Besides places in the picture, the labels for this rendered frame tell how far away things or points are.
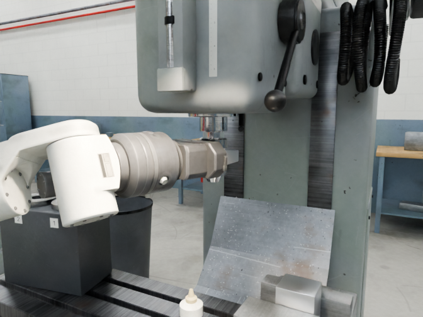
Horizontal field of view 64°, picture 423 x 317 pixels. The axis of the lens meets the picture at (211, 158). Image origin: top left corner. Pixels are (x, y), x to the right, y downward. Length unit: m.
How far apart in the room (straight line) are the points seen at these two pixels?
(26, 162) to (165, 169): 0.17
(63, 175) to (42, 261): 0.49
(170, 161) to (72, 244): 0.41
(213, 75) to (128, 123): 5.77
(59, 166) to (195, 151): 0.18
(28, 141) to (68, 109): 6.87
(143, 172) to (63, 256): 0.45
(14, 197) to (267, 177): 0.65
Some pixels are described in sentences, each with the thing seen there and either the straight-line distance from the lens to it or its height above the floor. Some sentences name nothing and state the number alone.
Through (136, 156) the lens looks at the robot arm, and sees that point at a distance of 0.43.
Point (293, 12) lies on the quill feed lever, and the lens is 0.56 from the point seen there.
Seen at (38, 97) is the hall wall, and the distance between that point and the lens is 7.99.
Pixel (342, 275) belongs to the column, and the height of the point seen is 0.89.
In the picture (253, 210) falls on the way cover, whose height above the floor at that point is 1.04.
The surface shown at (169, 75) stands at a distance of 0.46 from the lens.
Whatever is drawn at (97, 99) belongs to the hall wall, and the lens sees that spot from 6.73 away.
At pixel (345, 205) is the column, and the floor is 1.08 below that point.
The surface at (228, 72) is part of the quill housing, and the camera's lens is 0.46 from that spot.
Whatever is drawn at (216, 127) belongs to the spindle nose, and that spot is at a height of 1.29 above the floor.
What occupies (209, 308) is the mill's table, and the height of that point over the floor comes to 0.90.
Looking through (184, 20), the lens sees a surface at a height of 1.43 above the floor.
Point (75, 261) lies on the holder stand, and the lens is 0.83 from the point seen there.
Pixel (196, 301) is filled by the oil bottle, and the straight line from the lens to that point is 0.62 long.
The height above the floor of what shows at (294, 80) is 1.37.
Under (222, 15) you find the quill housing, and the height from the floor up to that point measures 1.44.
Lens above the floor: 1.32
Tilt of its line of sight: 8 degrees down
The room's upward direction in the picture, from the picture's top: straight up
